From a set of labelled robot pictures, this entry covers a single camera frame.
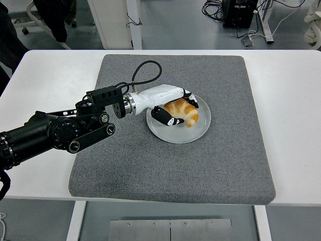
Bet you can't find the white cabinet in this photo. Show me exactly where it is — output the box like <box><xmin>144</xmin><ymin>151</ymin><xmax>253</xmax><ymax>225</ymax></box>
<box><xmin>87</xmin><ymin>0</ymin><xmax>133</xmax><ymax>50</ymax></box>

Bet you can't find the long white floor cable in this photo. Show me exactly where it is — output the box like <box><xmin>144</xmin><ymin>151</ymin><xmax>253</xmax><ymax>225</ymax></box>
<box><xmin>248</xmin><ymin>0</ymin><xmax>307</xmax><ymax>41</ymax></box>

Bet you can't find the thin white cable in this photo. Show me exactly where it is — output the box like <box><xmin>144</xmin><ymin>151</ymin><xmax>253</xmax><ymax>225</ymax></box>
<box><xmin>0</xmin><ymin>212</ymin><xmax>6</xmax><ymax>239</ymax></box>

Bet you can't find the white chair frame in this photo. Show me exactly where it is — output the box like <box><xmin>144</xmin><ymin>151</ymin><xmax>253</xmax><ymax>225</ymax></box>
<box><xmin>14</xmin><ymin>0</ymin><xmax>77</xmax><ymax>50</ymax></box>

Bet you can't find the white square post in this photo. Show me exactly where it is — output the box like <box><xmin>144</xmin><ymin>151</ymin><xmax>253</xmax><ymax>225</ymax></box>
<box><xmin>126</xmin><ymin>0</ymin><xmax>143</xmax><ymax>50</ymax></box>

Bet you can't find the black computer case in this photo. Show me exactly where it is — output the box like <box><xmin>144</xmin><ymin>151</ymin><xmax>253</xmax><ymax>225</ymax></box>
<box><xmin>222</xmin><ymin>0</ymin><xmax>259</xmax><ymax>29</ymax></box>

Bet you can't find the golden croissant bread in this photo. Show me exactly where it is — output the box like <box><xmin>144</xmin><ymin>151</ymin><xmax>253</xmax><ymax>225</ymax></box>
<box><xmin>163</xmin><ymin>97</ymin><xmax>200</xmax><ymax>128</ymax></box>

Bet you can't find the grey metal plate with screws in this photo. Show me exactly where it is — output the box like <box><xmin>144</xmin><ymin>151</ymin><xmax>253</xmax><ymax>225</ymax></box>
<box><xmin>109</xmin><ymin>218</ymin><xmax>233</xmax><ymax>241</ymax></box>

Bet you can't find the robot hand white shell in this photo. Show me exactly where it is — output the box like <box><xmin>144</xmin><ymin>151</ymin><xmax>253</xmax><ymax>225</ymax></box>
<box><xmin>132</xmin><ymin>84</ymin><xmax>200</xmax><ymax>127</ymax></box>

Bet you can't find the small clear plastic box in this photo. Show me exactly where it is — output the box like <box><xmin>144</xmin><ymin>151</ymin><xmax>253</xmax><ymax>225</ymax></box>
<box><xmin>241</xmin><ymin>35</ymin><xmax>256</xmax><ymax>48</ymax></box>

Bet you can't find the bundle of black cables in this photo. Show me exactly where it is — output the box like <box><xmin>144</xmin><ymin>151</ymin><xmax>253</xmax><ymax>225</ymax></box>
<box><xmin>202</xmin><ymin>0</ymin><xmax>225</xmax><ymax>21</ymax></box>

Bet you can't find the grey felt mat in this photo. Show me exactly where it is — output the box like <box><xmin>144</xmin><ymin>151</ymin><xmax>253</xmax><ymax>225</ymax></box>
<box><xmin>68</xmin><ymin>54</ymin><xmax>277</xmax><ymax>205</ymax></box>

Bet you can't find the person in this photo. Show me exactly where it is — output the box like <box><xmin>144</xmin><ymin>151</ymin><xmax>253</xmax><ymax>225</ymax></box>
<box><xmin>0</xmin><ymin>2</ymin><xmax>28</xmax><ymax>97</ymax></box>

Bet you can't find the person's leg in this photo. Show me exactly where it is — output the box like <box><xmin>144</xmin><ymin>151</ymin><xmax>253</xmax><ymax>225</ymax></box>
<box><xmin>33</xmin><ymin>0</ymin><xmax>77</xmax><ymax>43</ymax></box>

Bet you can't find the thin black cable loop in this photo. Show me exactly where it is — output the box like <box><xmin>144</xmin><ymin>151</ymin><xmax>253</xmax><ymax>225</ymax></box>
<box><xmin>125</xmin><ymin>12</ymin><xmax>143</xmax><ymax>28</ymax></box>

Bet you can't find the white desk leg with foot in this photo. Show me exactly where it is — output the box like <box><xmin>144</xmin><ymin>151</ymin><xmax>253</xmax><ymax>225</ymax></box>
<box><xmin>258</xmin><ymin>0</ymin><xmax>274</xmax><ymax>44</ymax></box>

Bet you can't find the coiled white hose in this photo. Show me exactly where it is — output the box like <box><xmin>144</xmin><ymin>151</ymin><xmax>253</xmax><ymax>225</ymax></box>
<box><xmin>304</xmin><ymin>0</ymin><xmax>321</xmax><ymax>50</ymax></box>

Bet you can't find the grey round plate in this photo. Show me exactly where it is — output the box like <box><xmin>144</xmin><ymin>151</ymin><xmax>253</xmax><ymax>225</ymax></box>
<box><xmin>146</xmin><ymin>90</ymin><xmax>212</xmax><ymax>144</ymax></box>

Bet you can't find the white table leg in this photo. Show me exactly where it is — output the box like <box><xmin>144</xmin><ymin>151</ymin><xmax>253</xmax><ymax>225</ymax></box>
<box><xmin>66</xmin><ymin>200</ymin><xmax>87</xmax><ymax>241</ymax></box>
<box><xmin>254</xmin><ymin>205</ymin><xmax>273</xmax><ymax>241</ymax></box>

